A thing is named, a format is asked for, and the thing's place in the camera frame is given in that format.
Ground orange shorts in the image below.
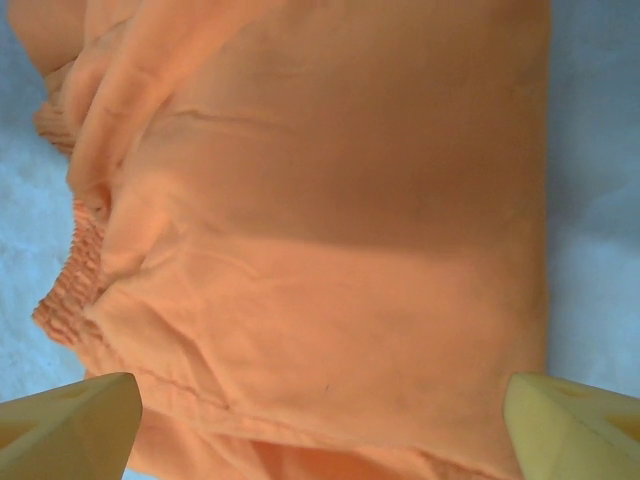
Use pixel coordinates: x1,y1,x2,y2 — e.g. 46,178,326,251
9,0,557,480

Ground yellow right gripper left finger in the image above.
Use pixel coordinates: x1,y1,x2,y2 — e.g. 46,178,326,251
0,371,144,480

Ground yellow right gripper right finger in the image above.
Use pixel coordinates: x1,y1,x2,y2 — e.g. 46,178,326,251
503,373,640,480

